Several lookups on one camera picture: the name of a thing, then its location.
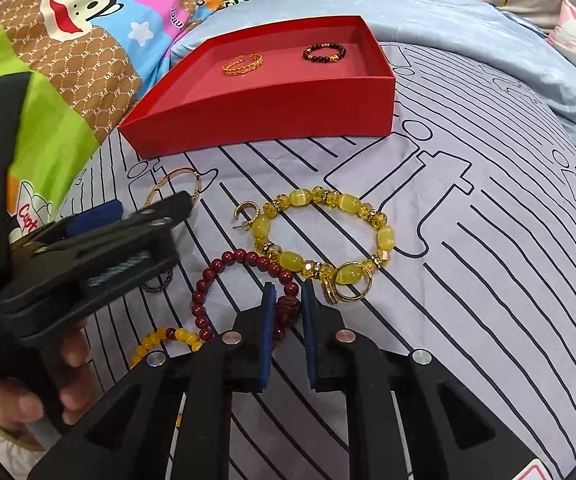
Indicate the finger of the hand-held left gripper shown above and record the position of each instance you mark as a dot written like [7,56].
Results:
[160,212]
[95,217]

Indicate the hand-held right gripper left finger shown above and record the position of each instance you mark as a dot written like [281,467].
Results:
[267,345]

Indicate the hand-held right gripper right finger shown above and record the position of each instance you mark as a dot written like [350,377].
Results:
[310,345]

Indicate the gold bangle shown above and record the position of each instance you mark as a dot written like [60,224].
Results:
[160,182]

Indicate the gold hoop earring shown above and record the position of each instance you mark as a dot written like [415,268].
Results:
[248,204]
[329,292]

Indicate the red cardboard box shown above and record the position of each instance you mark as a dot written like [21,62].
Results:
[268,105]

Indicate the person's left hand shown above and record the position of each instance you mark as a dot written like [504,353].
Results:
[13,400]

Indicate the colourful cartoon blanket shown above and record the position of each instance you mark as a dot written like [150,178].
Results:
[43,85]

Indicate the white line-print sheet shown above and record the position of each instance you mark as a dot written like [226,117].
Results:
[467,260]

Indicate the light blue sheet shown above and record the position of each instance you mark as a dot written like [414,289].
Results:
[442,20]

